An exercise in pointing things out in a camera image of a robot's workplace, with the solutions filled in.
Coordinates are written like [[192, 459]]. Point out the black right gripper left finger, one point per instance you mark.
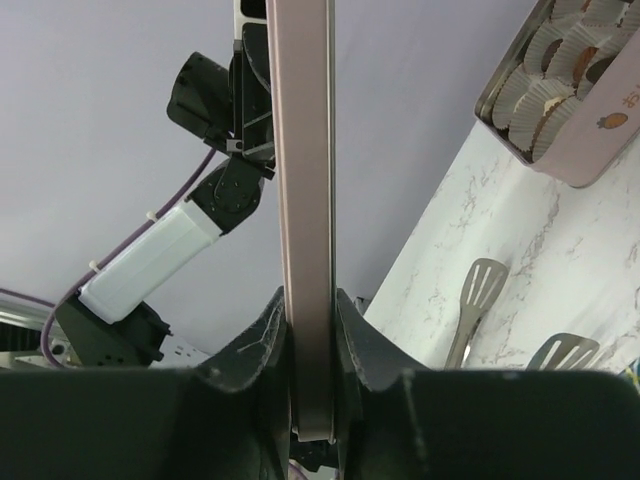
[[225, 418]]

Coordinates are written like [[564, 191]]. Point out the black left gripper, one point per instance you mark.
[[230, 108]]

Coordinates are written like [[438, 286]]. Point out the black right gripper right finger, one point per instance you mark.
[[396, 419]]

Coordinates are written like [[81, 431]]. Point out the pink box lid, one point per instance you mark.
[[302, 73]]

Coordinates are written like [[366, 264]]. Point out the metal serving tongs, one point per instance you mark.
[[482, 286]]

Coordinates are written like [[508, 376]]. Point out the white oval chocolate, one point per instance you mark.
[[552, 103]]

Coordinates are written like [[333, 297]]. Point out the brown chocolate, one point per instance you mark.
[[549, 53], [582, 62]]

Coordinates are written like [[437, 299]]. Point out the dark chocolate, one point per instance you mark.
[[597, 69]]

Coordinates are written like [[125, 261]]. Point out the pink chocolate box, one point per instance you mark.
[[577, 141]]

